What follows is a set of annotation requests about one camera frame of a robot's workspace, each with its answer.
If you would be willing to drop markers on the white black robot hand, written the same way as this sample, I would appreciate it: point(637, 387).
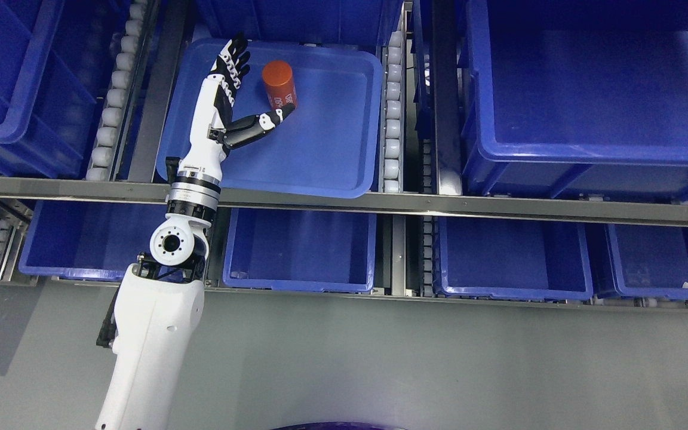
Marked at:
point(214, 132)

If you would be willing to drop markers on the orange cylindrical capacitor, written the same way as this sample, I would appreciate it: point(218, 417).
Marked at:
point(278, 78)

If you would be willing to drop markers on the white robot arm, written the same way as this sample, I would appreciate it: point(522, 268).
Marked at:
point(158, 306)

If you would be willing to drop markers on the blue tray on shelf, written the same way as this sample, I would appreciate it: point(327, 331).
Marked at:
point(327, 146)

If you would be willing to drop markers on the white roller track left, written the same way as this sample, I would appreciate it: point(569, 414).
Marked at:
point(108, 143)

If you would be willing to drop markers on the white roller track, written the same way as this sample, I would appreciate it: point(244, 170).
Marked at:
point(108, 143)
point(391, 170)

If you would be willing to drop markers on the blue bin lower left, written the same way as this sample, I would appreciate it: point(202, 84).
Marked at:
point(79, 240)

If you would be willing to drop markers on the blue bin lower centre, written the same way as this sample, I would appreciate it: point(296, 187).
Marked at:
point(294, 250)

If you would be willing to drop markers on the blue bin upper left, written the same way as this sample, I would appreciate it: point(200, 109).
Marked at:
point(47, 100)

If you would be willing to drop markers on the blue bin top centre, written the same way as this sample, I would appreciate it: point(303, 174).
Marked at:
point(362, 25)

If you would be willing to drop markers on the white roller track centre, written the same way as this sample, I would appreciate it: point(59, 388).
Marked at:
point(391, 170)

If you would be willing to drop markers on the blue bin lower right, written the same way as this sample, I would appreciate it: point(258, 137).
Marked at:
point(504, 259)

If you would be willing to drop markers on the large blue bin right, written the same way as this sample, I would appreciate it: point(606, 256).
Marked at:
point(571, 98)

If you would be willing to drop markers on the blue bin far right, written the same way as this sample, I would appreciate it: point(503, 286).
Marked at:
point(644, 261)

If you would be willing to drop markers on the metal shelf front rail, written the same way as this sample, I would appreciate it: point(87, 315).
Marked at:
point(431, 205)

